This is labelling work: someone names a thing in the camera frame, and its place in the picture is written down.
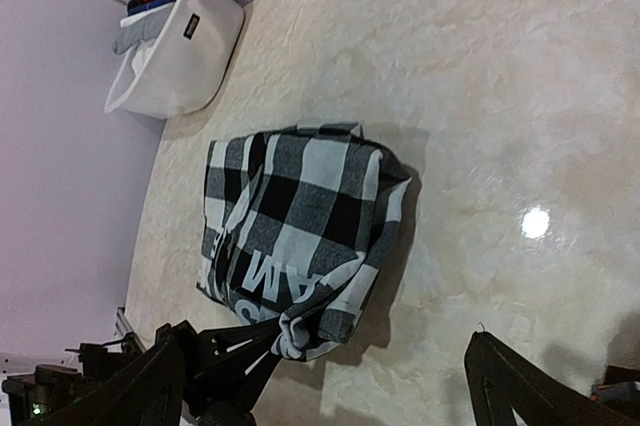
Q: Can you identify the aluminium front rail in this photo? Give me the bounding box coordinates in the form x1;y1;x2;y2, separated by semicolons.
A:
115;306;146;352

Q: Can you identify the white cloth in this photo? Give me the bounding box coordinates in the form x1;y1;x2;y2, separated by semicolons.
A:
131;41;155;76

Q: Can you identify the white laundry basket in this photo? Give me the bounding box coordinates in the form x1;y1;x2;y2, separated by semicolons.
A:
104;0;245;119

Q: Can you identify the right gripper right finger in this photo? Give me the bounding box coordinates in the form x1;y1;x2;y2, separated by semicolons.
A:
464;332;635;425

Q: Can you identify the black white plaid shirt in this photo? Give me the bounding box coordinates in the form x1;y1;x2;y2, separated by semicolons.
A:
196;122;411;362

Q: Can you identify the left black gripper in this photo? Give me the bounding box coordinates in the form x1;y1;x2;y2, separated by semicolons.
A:
155;320;280;425

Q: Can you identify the grey cloth in basket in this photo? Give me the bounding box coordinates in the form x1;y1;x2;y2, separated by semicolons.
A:
112;3;173;55

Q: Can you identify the folded black garment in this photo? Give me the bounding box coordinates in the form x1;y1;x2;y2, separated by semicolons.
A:
590;365;639;404

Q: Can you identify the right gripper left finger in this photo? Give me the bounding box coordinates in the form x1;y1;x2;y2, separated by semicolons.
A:
24;339;185;425

